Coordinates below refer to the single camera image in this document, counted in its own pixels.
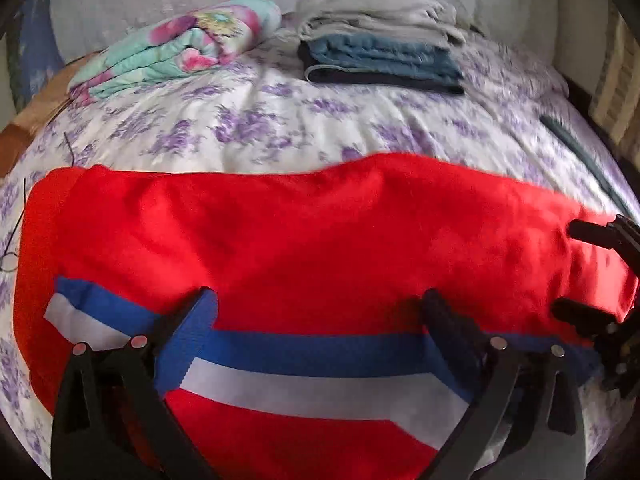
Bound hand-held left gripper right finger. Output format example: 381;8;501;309
420;287;587;480

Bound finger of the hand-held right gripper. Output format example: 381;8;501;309
550;297;640;346
569;214;640;277

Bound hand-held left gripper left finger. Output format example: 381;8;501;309
50;286;221;480

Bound red pants with striped sides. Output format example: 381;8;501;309
12;152;640;480

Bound folded grey pants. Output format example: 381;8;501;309
295;0;466;46

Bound beige striped cloth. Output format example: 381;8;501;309
590;7;640;147

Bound thin-framed eyeglasses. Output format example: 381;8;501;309
0;132;76;273

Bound purple floral bed sheet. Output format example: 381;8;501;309
0;25;636;480

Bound brown pillow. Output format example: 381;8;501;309
0;50;101;181

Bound folded black garment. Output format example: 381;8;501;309
306;65;466;97

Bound folded floral quilt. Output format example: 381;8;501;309
70;0;282;106

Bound folded blue jeans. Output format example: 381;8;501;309
298;34;465;83

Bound blue patterned pillow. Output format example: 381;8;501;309
10;0;66;111

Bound dark green strap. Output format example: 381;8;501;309
540;114;633;221

